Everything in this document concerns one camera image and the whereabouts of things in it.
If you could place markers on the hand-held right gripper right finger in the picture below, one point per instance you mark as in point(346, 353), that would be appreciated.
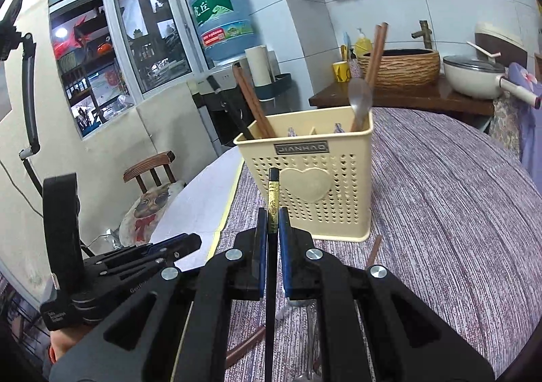
point(288, 263)

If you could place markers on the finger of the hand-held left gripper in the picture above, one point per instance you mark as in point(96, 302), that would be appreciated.
point(169, 244)
point(135, 272)

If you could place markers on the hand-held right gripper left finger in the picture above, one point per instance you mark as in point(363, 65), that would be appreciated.
point(260, 263)

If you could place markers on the black chopstick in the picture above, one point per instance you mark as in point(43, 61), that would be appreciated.
point(228, 104)
point(274, 195)

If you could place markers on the cream plastic utensil holder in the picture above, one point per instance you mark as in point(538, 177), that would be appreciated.
point(338, 179)

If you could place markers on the brown wooden chopstick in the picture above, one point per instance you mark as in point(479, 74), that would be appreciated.
point(250, 102)
point(373, 250)
point(380, 47)
point(372, 56)
point(258, 100)

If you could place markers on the metal spoon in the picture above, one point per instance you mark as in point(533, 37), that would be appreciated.
point(312, 344)
point(360, 98)

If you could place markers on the person's left forearm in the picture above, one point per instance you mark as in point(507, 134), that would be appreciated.
point(67, 344)

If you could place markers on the cat print seat cushion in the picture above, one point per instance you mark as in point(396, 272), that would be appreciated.
point(148, 212)

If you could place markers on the wooden chair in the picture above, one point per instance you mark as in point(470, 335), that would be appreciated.
point(148, 164)

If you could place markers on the water dispenser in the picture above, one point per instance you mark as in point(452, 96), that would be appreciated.
point(211, 111)

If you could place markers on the purple and white tablecloth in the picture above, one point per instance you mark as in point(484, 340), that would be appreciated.
point(423, 195)

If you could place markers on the paper towel roll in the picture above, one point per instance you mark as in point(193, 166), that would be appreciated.
point(258, 66)

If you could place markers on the yellow cup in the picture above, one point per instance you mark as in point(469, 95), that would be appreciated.
point(340, 72)

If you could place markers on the wooden sink counter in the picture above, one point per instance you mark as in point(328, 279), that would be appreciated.
point(402, 96)

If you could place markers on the pink patterned cup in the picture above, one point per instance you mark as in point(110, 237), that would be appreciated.
point(353, 68)

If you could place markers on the sliding window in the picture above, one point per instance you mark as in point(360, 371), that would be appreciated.
point(139, 39)

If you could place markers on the blue toothbrush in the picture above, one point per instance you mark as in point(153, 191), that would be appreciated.
point(345, 47)

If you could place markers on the blue water bottle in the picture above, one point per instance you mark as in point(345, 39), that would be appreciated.
point(224, 26)

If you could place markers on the woven pattern basin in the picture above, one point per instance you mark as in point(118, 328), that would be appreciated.
point(406, 68)

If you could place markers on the yellow soap pump bottle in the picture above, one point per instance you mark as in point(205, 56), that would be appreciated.
point(363, 45)

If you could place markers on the beige floral cloth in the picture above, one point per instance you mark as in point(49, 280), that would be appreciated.
point(506, 123)

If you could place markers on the white pan with lid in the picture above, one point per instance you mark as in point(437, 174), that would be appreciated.
point(470, 77)

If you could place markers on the bronze faucet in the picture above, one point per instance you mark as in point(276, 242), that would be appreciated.
point(423, 35)

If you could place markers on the purple floral cloth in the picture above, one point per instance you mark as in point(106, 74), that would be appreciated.
point(531, 111)

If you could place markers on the white rice paddle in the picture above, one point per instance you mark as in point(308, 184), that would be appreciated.
point(482, 49)

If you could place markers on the brown and cream rice cooker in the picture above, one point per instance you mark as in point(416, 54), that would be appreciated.
point(504, 39)

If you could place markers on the teal wall holder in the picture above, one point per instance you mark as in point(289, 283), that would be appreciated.
point(279, 88)

